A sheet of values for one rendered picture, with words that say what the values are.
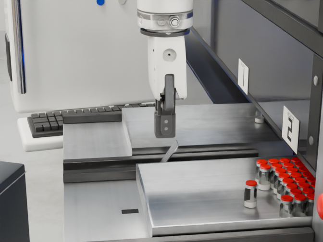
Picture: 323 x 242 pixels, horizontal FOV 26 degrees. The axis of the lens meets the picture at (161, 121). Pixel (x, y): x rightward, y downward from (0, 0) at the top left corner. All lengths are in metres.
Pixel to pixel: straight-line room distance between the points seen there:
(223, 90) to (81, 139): 0.56
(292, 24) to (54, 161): 2.67
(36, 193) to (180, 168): 2.09
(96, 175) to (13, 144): 2.68
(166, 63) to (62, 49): 0.96
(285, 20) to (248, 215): 0.35
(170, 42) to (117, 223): 0.35
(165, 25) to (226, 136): 0.60
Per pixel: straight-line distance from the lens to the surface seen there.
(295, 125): 1.21
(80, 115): 1.67
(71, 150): 1.52
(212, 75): 2.15
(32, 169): 3.67
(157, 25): 1.03
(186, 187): 1.33
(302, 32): 1.17
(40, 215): 3.20
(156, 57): 1.03
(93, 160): 1.41
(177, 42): 1.03
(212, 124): 1.66
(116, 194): 1.31
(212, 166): 1.37
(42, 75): 1.98
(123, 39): 1.99
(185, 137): 1.58
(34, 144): 1.79
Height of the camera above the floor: 1.44
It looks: 20 degrees down
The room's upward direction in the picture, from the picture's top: straight up
